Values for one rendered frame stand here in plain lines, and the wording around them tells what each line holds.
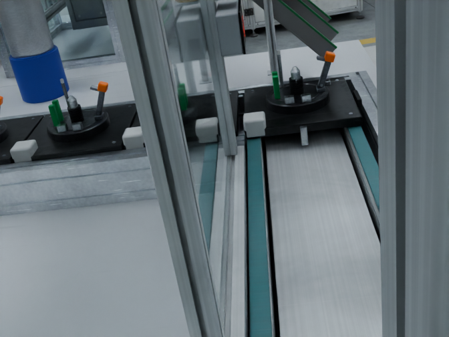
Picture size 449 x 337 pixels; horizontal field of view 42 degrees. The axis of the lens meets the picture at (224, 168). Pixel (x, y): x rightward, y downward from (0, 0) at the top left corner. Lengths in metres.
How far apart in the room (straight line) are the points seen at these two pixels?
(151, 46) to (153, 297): 0.59
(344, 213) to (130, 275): 0.38
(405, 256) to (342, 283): 0.69
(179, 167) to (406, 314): 0.34
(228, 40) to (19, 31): 1.04
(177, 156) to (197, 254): 0.10
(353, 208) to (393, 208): 0.84
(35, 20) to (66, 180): 0.79
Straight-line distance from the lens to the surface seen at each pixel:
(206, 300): 0.56
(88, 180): 1.23
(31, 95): 1.97
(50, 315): 1.01
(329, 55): 1.26
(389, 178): 0.16
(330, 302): 0.82
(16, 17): 1.91
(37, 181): 1.27
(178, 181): 0.49
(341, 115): 1.21
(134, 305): 0.96
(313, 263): 0.89
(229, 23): 0.98
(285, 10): 1.46
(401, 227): 0.16
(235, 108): 1.31
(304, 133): 1.19
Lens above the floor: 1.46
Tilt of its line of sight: 28 degrees down
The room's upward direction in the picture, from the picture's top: 9 degrees counter-clockwise
